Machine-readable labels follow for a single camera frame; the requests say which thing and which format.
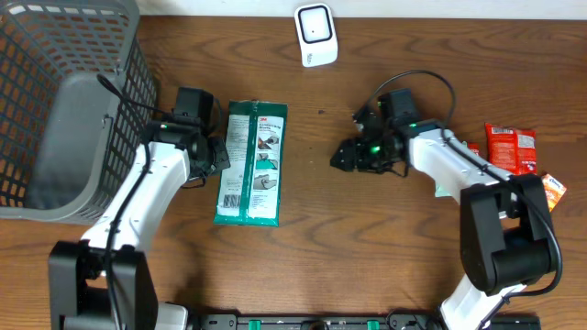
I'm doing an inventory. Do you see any green and white package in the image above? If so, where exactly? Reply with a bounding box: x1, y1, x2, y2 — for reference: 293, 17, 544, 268
213, 101, 288, 227

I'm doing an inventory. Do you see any light green wipes pack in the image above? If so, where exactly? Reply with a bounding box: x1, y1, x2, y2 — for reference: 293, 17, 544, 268
435, 182, 451, 198

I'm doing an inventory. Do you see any red and white snack packet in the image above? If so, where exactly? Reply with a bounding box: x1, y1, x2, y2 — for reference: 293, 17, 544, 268
468, 143, 480, 156

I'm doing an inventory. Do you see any red snack bag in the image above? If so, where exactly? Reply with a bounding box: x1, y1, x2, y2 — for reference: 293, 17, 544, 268
485, 123, 537, 175

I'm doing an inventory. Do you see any orange and white snack packet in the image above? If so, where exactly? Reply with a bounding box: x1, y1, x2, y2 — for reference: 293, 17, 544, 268
542, 173, 567, 212

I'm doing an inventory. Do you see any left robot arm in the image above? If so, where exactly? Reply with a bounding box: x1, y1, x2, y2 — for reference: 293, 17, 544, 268
49, 87, 229, 329

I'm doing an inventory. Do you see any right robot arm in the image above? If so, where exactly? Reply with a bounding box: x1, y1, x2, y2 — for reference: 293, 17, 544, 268
330, 89, 562, 329

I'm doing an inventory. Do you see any white barcode scanner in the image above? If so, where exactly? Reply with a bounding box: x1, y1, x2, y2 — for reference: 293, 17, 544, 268
293, 3, 338, 68

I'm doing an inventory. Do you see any grey plastic mesh basket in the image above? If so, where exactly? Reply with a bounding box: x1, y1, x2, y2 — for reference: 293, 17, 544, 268
1, 0, 158, 225

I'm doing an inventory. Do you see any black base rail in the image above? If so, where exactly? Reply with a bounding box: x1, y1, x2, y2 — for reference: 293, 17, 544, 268
196, 313, 543, 330

